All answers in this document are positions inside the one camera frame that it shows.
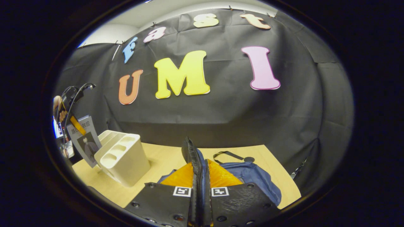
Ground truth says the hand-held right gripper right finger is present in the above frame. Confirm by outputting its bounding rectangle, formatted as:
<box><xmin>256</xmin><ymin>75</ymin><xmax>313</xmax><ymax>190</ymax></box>
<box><xmin>205</xmin><ymin>159</ymin><xmax>281</xmax><ymax>227</ymax></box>

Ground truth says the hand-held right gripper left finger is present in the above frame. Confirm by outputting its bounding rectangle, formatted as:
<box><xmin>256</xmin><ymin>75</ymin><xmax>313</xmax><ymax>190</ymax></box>
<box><xmin>124</xmin><ymin>162</ymin><xmax>199</xmax><ymax>227</ymax></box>

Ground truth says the grey book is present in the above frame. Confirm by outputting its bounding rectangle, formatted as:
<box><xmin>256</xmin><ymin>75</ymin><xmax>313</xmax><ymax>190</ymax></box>
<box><xmin>66</xmin><ymin>115</ymin><xmax>103</xmax><ymax>168</ymax></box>

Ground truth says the blue schoolbag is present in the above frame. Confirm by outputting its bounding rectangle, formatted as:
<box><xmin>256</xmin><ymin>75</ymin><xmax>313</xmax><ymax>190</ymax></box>
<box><xmin>157</xmin><ymin>137</ymin><xmax>282</xmax><ymax>226</ymax></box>

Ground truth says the white bookshelf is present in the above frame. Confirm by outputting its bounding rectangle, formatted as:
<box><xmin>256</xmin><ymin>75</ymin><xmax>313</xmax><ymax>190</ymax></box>
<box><xmin>94</xmin><ymin>130</ymin><xmax>151</xmax><ymax>187</ymax></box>

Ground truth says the computer monitor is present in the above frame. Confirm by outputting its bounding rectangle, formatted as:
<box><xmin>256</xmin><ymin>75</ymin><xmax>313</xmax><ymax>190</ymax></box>
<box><xmin>52</xmin><ymin>116</ymin><xmax>63</xmax><ymax>139</ymax></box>

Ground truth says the black backdrop cloth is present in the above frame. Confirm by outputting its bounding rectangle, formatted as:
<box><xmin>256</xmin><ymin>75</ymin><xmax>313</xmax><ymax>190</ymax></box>
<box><xmin>54</xmin><ymin>8</ymin><xmax>355</xmax><ymax>196</ymax></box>

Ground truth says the black cable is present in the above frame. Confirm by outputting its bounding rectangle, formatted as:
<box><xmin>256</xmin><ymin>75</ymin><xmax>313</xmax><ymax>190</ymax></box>
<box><xmin>62</xmin><ymin>83</ymin><xmax>96</xmax><ymax>152</ymax></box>

